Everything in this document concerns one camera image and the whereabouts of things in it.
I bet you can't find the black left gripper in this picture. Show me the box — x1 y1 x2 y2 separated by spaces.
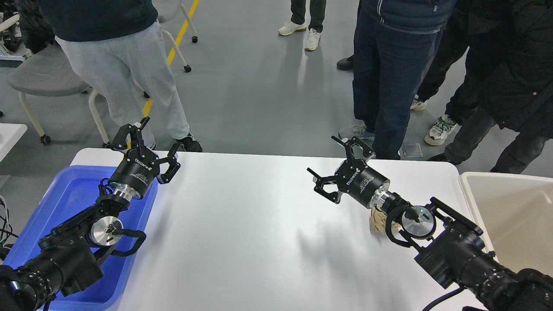
108 117 181 200

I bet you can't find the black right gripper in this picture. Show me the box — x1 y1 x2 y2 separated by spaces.
307 136 391 209

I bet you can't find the brown paper ball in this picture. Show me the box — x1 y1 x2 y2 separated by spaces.
369 207 387 234

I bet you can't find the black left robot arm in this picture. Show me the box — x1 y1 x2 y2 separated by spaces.
1 117 181 311

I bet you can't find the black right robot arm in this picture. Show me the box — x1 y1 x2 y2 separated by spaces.
313 136 553 311

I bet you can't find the metal floor plate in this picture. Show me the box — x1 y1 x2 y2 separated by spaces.
402 143 423 158

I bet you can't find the blue plastic bin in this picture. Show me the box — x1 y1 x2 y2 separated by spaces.
4 165 136 311

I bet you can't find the person in grey sweatpants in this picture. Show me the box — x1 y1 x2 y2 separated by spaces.
39 0 202 152

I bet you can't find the grey chair with castors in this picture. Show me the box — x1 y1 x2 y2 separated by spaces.
7 44 89 144

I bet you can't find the person in navy trousers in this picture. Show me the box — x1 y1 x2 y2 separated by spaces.
338 0 456 160

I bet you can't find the white side table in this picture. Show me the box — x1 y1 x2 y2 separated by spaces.
0 123 28 161

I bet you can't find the person in black trousers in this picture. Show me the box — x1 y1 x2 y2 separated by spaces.
278 0 326 51

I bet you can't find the beige plastic bin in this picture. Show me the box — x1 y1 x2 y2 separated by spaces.
459 172 553 275

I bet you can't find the person in black coat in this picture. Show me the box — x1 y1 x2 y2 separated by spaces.
426 0 553 174

